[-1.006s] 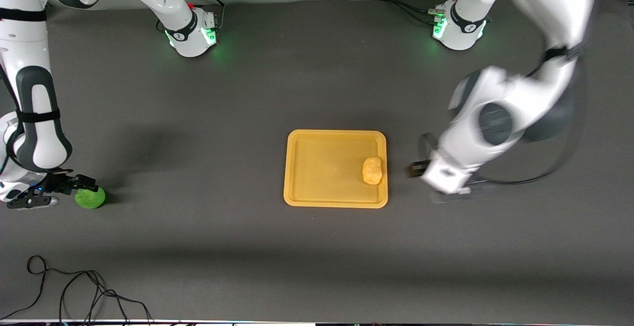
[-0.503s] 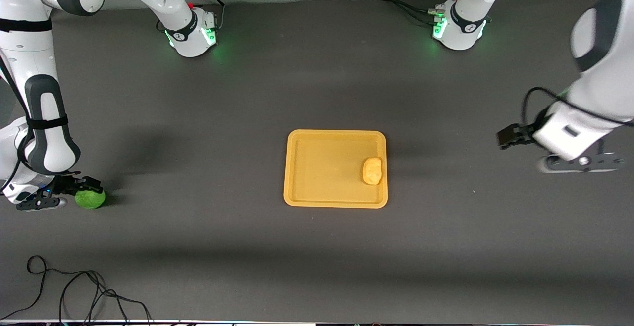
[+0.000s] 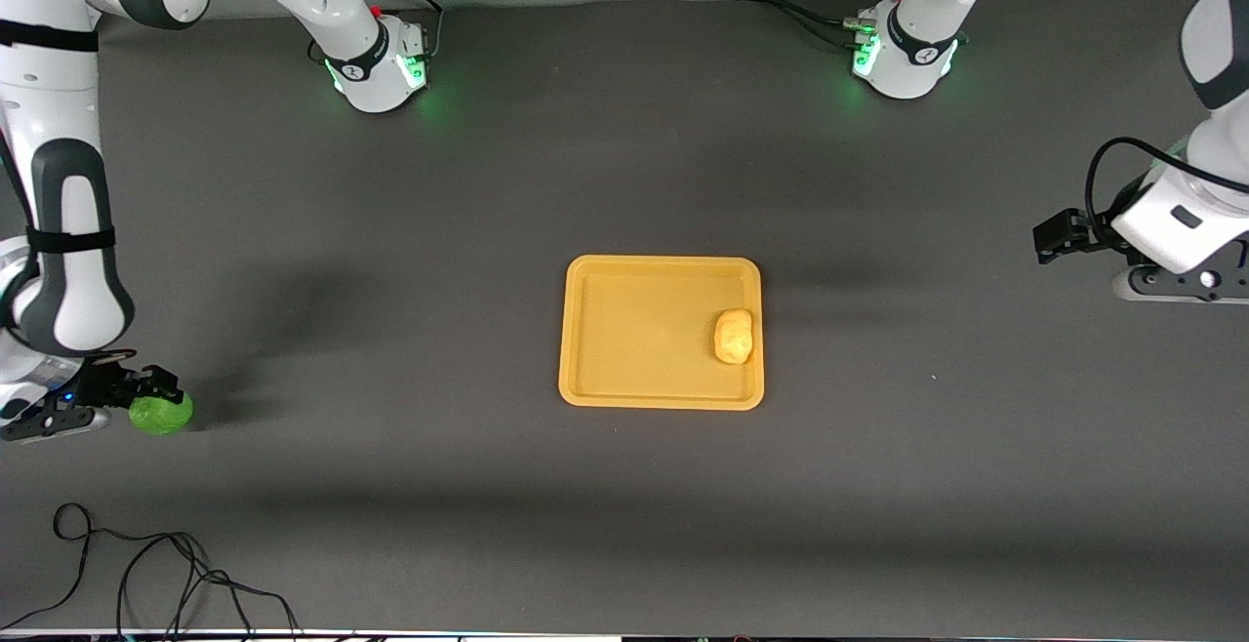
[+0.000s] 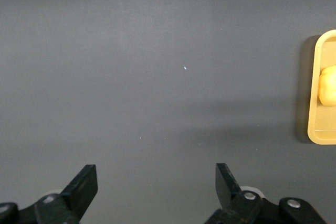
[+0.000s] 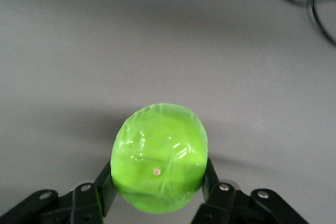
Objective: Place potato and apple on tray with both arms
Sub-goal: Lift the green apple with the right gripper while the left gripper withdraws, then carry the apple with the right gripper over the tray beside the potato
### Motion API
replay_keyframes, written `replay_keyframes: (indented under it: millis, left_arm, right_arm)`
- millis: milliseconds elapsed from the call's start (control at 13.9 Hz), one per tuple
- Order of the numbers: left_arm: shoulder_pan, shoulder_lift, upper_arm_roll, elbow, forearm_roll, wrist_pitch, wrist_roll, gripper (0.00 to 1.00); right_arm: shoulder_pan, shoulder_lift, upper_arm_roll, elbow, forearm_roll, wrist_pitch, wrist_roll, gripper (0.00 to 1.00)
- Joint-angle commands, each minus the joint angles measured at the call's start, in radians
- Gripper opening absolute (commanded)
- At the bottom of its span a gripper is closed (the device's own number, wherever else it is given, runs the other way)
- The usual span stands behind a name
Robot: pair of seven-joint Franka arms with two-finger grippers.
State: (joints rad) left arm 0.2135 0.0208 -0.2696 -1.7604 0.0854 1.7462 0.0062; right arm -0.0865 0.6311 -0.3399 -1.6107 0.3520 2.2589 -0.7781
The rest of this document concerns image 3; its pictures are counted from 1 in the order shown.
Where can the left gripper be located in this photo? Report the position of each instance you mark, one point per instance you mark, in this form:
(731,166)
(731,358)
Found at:
(1091,232)

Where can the orange plastic tray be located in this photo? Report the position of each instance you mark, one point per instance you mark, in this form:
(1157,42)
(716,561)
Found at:
(634,349)

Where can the yellow potato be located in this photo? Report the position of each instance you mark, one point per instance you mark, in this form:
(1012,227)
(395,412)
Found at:
(734,337)

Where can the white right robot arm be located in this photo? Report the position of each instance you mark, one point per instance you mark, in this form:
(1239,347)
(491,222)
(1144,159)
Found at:
(73,261)

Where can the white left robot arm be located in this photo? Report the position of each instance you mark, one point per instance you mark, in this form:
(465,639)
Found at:
(917,37)

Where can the green apple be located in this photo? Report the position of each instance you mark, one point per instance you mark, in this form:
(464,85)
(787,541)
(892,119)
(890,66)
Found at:
(164,416)

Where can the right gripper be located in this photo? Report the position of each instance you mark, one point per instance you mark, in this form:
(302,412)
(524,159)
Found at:
(100,387)

